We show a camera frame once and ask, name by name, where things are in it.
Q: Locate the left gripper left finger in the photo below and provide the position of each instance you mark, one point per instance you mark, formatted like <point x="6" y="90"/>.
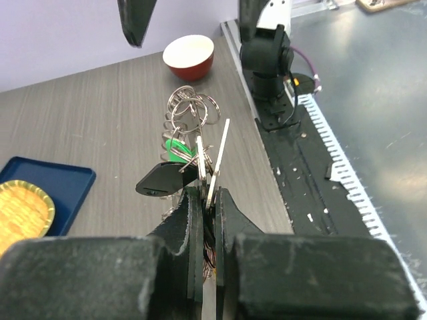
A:
<point x="157" y="276"/>

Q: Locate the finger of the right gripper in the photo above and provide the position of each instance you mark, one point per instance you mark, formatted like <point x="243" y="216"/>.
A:
<point x="135" y="16"/>

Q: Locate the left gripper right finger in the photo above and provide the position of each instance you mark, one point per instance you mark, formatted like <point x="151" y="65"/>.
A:
<point x="285" y="276"/>

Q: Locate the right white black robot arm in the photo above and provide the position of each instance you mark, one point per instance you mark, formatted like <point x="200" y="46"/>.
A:
<point x="265" y="51"/>

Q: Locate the dark blue tray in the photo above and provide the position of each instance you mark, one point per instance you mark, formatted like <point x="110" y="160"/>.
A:
<point x="67" y="185"/>

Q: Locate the yellow woven bamboo mat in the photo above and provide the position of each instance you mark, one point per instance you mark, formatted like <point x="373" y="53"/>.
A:
<point x="27" y="212"/>

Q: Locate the smartphone with patterned case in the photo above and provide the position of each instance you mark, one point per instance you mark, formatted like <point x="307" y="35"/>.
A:
<point x="374" y="6"/>

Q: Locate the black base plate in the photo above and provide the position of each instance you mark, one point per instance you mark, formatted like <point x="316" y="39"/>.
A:
<point x="302" y="166"/>

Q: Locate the aluminium frame rail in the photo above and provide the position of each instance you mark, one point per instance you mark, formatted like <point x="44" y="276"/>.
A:
<point x="230" y="30"/>

